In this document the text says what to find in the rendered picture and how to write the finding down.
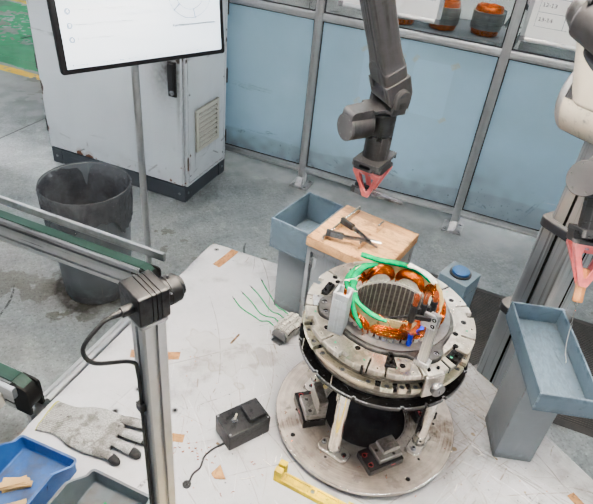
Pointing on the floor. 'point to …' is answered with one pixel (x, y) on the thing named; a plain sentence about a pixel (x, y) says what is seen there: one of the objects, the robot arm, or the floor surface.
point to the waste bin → (75, 280)
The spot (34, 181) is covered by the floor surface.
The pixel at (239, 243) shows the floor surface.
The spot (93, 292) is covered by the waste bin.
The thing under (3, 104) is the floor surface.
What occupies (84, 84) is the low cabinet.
